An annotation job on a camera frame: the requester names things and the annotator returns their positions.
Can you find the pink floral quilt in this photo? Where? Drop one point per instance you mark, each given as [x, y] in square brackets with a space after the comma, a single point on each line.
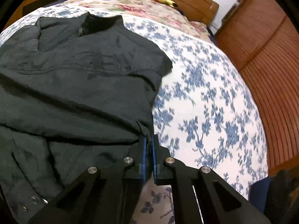
[147, 9]

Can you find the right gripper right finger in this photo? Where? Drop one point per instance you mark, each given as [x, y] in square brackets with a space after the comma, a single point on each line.
[200, 195]

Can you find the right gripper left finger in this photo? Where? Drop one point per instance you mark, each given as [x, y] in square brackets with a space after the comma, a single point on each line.
[100, 195]

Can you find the navy blue mattress sheet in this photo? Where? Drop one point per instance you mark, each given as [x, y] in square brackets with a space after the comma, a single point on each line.
[258, 193]

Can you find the black jacket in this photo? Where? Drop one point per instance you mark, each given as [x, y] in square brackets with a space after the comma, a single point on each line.
[75, 93]

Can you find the black garment at bedside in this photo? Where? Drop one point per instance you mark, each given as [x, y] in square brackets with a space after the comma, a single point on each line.
[282, 198]

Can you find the blue floral white bedsheet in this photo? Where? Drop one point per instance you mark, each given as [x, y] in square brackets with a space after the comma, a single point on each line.
[203, 113]

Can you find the wooden louvered wardrobe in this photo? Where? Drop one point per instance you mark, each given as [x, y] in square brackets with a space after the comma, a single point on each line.
[262, 43]

